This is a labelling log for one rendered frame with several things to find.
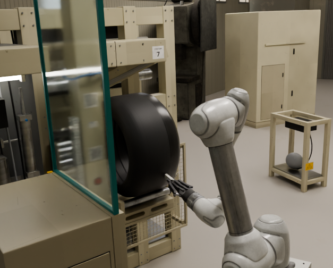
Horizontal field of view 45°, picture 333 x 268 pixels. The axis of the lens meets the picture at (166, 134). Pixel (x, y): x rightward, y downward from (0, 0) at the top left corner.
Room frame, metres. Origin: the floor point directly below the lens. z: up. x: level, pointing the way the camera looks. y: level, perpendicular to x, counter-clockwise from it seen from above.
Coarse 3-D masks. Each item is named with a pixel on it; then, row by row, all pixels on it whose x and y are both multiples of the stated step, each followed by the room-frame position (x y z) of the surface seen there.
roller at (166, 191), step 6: (150, 192) 2.20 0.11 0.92; (156, 192) 2.21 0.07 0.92; (162, 192) 2.23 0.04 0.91; (168, 192) 2.25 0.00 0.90; (132, 198) 2.13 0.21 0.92; (138, 198) 2.14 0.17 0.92; (144, 198) 2.16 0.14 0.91; (150, 198) 2.18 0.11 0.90; (126, 204) 2.09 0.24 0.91; (132, 204) 2.11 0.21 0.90; (138, 204) 2.14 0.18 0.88
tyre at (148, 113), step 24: (120, 96) 2.26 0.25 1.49; (144, 96) 2.28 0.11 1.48; (120, 120) 2.11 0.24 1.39; (144, 120) 2.09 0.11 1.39; (168, 120) 2.17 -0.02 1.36; (120, 144) 2.57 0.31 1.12; (144, 144) 2.02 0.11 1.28; (168, 144) 2.10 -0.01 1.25; (120, 168) 2.47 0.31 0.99; (144, 168) 2.01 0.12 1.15; (168, 168) 2.10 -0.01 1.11; (120, 192) 2.17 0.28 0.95; (144, 192) 2.12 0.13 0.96
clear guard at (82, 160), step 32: (64, 0) 1.44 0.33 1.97; (96, 0) 1.24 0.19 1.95; (64, 32) 1.46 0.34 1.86; (96, 32) 1.26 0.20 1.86; (64, 64) 1.49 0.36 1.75; (96, 64) 1.28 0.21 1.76; (64, 96) 1.51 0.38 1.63; (96, 96) 1.29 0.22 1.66; (64, 128) 1.54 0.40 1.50; (96, 128) 1.31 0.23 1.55; (64, 160) 1.57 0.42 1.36; (96, 160) 1.33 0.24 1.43; (96, 192) 1.35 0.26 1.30
